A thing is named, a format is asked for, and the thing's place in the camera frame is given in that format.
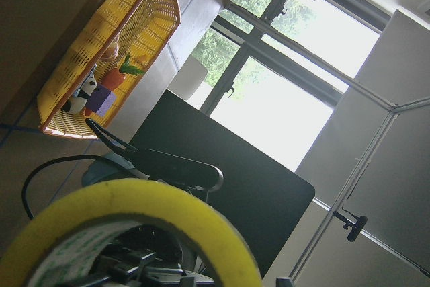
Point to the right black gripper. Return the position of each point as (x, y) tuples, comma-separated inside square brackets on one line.
[(145, 256)]

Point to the yellow tape roll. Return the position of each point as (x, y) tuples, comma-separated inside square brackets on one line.
[(63, 241)]

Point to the purple foam block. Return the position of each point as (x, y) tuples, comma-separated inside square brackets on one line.
[(100, 101)]

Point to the toy panda figure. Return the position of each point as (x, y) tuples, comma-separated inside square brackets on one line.
[(82, 97)]

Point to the orange toy carrot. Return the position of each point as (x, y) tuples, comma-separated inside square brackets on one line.
[(117, 75)]

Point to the toy croissant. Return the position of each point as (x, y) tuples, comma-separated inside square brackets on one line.
[(110, 53)]

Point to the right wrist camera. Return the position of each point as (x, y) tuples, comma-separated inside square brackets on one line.
[(176, 170)]

